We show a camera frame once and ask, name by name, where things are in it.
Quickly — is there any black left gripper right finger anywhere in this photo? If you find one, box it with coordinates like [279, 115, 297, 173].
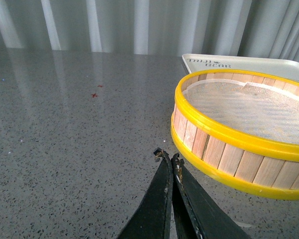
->
[171, 153, 250, 239]

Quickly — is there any white bear print tray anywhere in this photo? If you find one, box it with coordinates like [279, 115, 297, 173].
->
[182, 54, 299, 82]

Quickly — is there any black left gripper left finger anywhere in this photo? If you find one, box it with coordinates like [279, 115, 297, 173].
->
[118, 148, 173, 239]

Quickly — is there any white mesh steamer liner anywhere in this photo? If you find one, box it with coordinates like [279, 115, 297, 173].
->
[183, 79, 299, 144]

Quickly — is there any grey pleated curtain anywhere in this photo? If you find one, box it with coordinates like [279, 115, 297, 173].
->
[0, 0, 299, 62]

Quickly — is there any yellow rimmed bamboo steamer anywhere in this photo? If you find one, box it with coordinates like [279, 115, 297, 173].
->
[171, 69, 299, 200]

